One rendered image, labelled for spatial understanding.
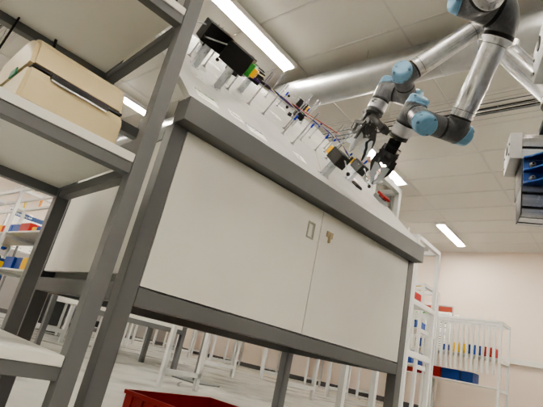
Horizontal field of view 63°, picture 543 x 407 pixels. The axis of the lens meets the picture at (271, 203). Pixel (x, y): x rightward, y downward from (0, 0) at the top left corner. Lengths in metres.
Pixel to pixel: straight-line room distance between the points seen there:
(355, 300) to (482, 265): 8.67
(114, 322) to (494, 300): 9.26
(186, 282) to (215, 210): 0.20
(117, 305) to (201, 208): 0.31
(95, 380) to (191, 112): 0.62
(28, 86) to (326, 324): 1.04
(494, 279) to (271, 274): 8.92
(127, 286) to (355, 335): 0.84
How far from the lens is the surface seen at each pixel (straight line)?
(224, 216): 1.17
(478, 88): 1.63
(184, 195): 1.11
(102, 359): 1.02
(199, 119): 1.12
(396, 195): 2.80
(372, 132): 1.90
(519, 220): 1.51
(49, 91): 1.00
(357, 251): 1.59
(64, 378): 0.95
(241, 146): 1.18
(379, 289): 1.70
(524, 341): 9.72
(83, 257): 1.28
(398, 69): 1.79
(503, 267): 10.08
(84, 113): 1.02
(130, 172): 0.99
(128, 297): 1.03
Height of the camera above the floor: 0.31
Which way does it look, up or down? 19 degrees up
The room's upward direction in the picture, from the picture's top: 13 degrees clockwise
